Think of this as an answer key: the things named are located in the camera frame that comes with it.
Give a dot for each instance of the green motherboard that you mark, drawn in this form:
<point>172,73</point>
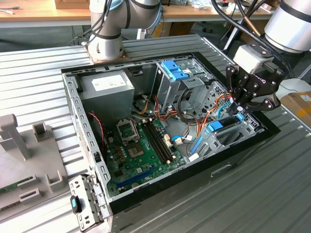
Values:
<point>150,158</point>

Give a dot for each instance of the blue drive cage latch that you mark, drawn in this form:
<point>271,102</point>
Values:
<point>170,67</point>

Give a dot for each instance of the black open PC case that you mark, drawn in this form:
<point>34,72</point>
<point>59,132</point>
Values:
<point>170,194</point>

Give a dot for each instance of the silver optical drive cage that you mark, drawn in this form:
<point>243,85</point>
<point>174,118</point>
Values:
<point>167,92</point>

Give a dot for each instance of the beige power socket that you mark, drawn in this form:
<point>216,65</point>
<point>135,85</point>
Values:
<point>167,140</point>

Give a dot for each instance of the silver coin battery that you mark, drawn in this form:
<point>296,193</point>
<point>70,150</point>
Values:
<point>135,185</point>

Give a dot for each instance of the black tripod stand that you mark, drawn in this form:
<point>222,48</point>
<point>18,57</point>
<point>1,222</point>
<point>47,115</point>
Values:
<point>233,36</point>

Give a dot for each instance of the blue expansion slot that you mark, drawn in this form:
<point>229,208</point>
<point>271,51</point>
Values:
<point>136,177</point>

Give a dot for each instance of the black chair base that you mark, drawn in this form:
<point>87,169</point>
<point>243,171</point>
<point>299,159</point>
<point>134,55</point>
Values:
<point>207,29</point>

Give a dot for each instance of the white cardboard box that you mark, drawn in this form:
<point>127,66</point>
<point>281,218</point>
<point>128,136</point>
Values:
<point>233,7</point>

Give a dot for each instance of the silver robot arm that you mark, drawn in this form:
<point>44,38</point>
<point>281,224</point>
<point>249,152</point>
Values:
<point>104,46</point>

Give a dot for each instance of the white label tag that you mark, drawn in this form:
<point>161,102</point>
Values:
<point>192,157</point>

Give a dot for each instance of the metal expansion slot bracket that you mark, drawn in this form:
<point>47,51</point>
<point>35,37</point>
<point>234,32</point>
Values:
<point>90,194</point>

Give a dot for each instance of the grey power supply unit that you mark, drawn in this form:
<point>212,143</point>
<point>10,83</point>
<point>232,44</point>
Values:
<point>107,102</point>

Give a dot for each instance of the cardboard box with yellow tape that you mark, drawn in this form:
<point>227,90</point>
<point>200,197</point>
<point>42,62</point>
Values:
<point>298,106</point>

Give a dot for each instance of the metal shelf frame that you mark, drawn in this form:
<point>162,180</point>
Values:
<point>307,63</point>

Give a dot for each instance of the hard disk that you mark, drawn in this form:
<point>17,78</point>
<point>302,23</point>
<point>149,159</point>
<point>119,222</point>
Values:
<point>215,126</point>

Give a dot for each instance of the silver disk bay cage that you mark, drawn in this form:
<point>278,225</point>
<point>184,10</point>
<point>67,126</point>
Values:
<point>213,145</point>

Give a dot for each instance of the CPU socket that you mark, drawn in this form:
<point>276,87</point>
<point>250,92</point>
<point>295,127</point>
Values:
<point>136,151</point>

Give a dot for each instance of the green circuit card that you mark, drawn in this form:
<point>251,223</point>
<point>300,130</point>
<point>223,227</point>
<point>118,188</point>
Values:
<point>8,189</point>

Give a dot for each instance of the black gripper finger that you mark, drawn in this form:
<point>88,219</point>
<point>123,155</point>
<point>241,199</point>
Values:
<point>267,104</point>
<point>234,80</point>

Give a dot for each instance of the long wooden desk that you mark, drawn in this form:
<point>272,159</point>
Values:
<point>36,12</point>

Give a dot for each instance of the grey parts rack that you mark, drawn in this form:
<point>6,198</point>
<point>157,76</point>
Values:
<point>36,157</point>

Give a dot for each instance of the small brown cardboard box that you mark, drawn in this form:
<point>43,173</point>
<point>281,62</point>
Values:
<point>182,29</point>

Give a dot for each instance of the black latch with blue stripe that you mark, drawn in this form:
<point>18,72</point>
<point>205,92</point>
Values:
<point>74,205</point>

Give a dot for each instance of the black case clip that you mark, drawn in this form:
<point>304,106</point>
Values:
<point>97,157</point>

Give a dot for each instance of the white side table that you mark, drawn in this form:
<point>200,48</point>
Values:
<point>296,85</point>

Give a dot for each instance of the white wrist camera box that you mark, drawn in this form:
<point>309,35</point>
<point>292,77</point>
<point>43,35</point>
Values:
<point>247,58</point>

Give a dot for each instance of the large brown cardboard box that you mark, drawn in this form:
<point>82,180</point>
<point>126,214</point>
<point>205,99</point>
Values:
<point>261,26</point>

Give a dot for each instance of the black RAM slot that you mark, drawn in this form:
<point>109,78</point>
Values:
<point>157,143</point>
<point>154,143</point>
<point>163,143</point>
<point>160,143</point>

